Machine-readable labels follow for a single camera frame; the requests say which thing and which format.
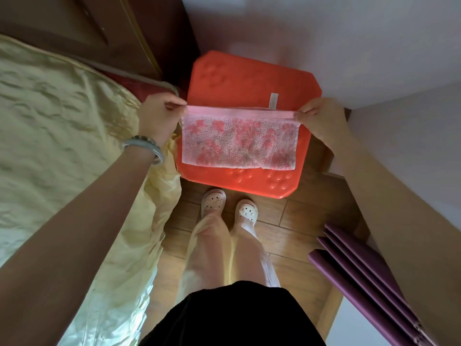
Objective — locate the person's left hand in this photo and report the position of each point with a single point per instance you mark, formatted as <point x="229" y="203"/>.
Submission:
<point x="157" y="117"/>

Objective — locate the pink floral towel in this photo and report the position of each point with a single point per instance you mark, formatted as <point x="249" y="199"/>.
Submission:
<point x="239" y="140"/>

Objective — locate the person's right fingers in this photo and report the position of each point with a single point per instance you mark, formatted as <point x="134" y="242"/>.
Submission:
<point x="304" y="113"/>

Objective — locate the person's left forearm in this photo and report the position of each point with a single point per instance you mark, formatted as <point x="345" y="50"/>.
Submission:
<point x="68" y="226"/>

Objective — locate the white clog shoe with charms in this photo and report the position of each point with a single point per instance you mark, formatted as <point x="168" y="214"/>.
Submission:
<point x="246" y="211"/>
<point x="213" y="201"/>

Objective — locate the purple folded mat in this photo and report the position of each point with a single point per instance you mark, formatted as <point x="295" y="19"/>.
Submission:
<point x="363" y="281"/>

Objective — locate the red mattress edge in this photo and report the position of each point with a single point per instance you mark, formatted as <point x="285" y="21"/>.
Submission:
<point x="144" y="86"/>

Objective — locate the person's left thumb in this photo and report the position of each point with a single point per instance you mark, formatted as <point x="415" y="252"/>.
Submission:
<point x="176" y="101"/>

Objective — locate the cream trousers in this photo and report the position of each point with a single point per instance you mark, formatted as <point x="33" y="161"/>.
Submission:
<point x="225" y="255"/>

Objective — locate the person's right forearm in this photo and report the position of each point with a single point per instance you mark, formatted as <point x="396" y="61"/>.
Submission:
<point x="403" y="226"/>

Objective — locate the person's right hand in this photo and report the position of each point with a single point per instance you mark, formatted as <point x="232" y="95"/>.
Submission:
<point x="322" y="120"/>

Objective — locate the black top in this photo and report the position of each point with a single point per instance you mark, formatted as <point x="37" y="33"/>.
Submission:
<point x="232" y="317"/>

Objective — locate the red plastic stool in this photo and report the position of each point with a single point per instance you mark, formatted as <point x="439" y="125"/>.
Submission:
<point x="248" y="82"/>

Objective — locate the pale yellow satin bedsheet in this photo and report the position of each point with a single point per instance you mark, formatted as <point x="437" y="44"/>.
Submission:
<point x="61" y="158"/>

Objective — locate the brown wooden headboard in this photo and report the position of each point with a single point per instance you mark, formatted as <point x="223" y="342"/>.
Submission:
<point x="93" y="28"/>

